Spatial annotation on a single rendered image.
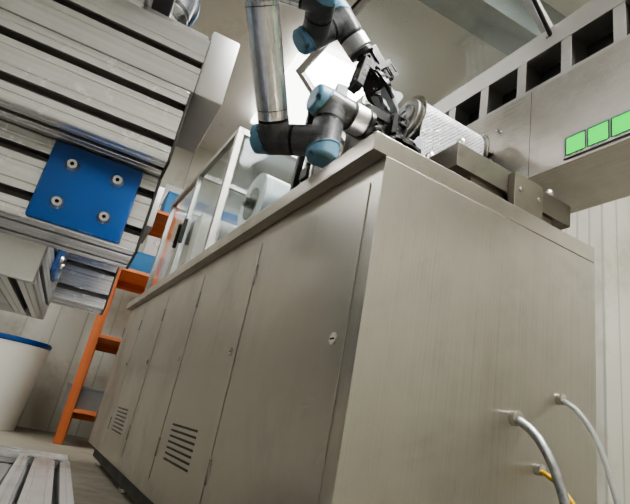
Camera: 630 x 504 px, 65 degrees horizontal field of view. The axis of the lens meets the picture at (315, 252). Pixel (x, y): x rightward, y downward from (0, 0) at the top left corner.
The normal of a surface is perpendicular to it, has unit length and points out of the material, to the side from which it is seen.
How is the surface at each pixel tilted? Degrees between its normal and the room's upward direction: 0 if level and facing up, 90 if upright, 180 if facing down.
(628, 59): 90
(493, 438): 90
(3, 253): 90
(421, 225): 90
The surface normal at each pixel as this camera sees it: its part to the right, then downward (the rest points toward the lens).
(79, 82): 0.44, -0.23
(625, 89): -0.85, -0.33
